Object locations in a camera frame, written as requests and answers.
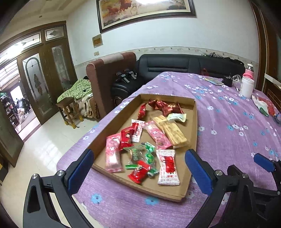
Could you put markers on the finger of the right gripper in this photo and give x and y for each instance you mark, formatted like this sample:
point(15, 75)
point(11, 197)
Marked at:
point(265, 163)

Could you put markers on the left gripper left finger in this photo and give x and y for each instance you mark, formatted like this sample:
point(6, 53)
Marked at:
point(78, 170)

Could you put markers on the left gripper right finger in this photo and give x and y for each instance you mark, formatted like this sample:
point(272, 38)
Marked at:
point(202, 172)

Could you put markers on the white red short snack packet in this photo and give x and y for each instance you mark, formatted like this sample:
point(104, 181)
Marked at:
point(167, 174)

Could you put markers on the pink cartoon snack packet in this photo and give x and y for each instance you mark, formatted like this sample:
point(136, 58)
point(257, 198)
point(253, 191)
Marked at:
point(112, 154)
point(162, 142)

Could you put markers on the yellow wafer bar packet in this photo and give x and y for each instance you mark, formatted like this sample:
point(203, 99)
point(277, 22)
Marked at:
point(171, 131)

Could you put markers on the green silver candy packet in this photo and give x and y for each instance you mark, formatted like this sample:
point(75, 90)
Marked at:
point(152, 172)

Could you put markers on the brown cake green label packet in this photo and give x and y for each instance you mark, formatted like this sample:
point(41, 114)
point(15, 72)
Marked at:
point(143, 152)

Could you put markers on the green white snack packet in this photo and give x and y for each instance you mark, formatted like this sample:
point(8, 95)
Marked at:
point(179, 117)

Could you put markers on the small red candy packet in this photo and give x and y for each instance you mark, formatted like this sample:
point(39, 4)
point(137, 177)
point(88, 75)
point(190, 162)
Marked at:
point(142, 112)

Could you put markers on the white red long snack packet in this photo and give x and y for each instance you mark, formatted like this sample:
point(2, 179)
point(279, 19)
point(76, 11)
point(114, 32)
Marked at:
point(138, 127)

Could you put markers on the wooden stool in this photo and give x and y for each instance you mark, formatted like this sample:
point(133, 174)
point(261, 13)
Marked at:
point(69, 111)

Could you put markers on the dark red candy packets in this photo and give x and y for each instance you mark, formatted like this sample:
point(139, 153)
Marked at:
point(166, 108)

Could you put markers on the white plastic jar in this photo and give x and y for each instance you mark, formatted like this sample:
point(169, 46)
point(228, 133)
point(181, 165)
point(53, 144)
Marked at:
point(247, 85)

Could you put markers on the green floral blanket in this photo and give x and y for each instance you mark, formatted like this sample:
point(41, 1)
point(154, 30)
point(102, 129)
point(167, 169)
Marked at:
point(81, 88)

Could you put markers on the small black object on table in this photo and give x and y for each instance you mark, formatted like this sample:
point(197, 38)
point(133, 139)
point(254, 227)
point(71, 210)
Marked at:
point(228, 81)

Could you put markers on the pink thermos bottle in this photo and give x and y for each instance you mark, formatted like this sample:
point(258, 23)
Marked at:
point(249, 72)

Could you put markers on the flat booklet on table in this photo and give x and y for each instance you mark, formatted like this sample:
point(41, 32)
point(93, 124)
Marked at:
point(214, 81)

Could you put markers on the brown armchair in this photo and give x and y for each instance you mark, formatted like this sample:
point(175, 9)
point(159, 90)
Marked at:
point(102, 75)

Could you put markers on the black leather sofa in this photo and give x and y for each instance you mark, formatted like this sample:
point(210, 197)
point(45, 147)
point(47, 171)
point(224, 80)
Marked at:
point(151, 65)

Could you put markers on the wooden glass door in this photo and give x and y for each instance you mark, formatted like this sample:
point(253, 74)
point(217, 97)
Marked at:
point(40, 60)

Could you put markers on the framed horse painting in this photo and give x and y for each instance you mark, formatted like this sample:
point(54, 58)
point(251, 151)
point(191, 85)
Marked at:
point(113, 14)

